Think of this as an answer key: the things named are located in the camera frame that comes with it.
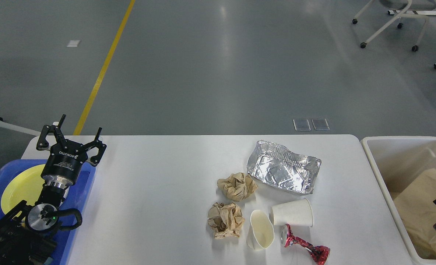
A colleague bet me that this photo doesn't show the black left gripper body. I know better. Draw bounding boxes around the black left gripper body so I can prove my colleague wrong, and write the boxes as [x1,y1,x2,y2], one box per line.
[41,145,87,188]

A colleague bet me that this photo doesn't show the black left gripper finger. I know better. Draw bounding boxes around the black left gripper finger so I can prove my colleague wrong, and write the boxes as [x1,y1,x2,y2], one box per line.
[36,114,67,152]
[73,127,107,167]

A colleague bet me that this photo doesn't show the brown paper bag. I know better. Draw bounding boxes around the brown paper bag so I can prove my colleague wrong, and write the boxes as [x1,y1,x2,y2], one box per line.
[394,168,436,259]

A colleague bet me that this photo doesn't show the yellow plastic plate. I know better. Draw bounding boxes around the yellow plastic plate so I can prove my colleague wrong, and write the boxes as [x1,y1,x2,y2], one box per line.
[0,165,45,214]

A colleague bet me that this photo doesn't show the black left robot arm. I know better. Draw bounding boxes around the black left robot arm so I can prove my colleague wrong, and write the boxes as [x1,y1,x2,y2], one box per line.
[0,114,107,265]

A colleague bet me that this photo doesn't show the white pink plate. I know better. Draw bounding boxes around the white pink plate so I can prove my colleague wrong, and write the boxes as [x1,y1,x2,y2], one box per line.
[61,187,70,203]

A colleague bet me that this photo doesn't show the white waste bin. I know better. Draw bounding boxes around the white waste bin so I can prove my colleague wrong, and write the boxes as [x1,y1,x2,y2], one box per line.
[361,136,436,265]

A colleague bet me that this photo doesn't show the white paper on floor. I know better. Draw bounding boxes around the white paper on floor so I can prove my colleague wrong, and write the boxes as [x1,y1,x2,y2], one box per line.
[66,40,81,47]

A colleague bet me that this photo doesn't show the red foil wrapper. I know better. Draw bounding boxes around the red foil wrapper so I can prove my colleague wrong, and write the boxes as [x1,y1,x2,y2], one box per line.
[281,224,330,265]

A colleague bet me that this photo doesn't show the white paper cup lying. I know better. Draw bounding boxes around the white paper cup lying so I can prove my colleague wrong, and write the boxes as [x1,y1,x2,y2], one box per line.
[270,198,314,227]

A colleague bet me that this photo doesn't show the crumpled brown paper lower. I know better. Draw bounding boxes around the crumpled brown paper lower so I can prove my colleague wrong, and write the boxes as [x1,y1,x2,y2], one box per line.
[207,202,245,239]

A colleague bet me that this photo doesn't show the crumpled brown paper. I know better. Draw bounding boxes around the crumpled brown paper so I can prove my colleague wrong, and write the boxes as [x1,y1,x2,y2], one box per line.
[217,173,258,201]
[207,202,245,239]

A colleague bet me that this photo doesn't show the right floor socket plate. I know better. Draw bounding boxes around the right floor socket plate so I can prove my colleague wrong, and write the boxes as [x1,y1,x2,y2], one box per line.
[311,119,330,131]

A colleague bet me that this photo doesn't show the floor socket plate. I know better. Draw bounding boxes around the floor socket plate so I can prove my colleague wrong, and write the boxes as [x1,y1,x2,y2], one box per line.
[311,119,330,131]
[293,119,311,131]

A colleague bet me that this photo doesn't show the crumpled brown paper upper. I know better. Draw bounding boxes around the crumpled brown paper upper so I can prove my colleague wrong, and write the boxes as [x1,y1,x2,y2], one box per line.
[217,173,258,201]

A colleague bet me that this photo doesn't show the left floor socket plate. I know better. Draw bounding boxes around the left floor socket plate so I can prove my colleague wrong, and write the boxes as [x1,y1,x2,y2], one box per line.
[293,119,311,131]

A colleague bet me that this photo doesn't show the crumpled aluminium foil tray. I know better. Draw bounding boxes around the crumpled aluminium foil tray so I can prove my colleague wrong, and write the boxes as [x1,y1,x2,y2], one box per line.
[247,140,322,195]

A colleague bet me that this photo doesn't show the cream paper cup open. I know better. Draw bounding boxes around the cream paper cup open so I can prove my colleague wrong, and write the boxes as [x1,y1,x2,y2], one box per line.
[246,210,275,251]

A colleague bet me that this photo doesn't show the white rolling chair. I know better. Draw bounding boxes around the white rolling chair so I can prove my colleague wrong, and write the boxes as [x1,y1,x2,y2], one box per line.
[359,0,436,52]

